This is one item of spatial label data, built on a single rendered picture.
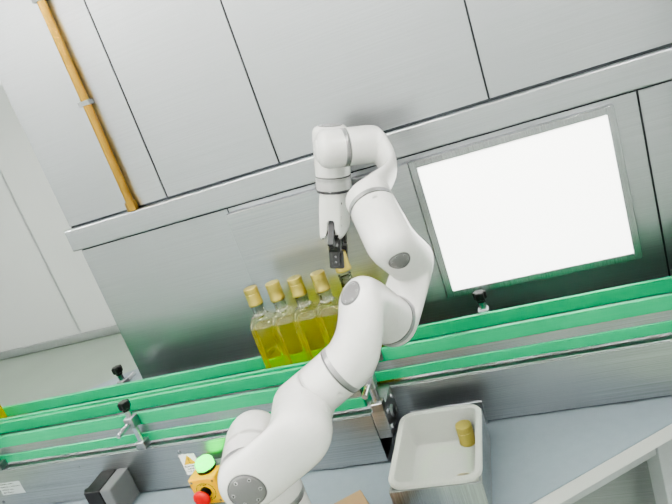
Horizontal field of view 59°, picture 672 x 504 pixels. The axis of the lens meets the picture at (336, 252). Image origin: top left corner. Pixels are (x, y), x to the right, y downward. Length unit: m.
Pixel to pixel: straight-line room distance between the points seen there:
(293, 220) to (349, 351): 0.59
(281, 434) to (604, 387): 0.73
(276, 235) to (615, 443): 0.85
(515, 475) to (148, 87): 1.18
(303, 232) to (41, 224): 4.57
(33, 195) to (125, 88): 4.27
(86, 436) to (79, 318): 4.41
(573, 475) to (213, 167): 1.03
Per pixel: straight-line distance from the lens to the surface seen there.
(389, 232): 0.96
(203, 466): 1.45
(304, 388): 0.93
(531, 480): 1.24
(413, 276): 1.02
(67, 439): 1.72
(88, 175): 1.68
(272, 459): 0.91
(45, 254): 5.95
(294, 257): 1.47
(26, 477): 1.85
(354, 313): 0.90
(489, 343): 1.31
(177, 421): 1.50
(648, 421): 1.34
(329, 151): 1.12
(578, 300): 1.36
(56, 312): 6.17
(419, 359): 1.34
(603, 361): 1.33
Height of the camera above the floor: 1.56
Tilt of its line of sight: 16 degrees down
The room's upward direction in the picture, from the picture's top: 19 degrees counter-clockwise
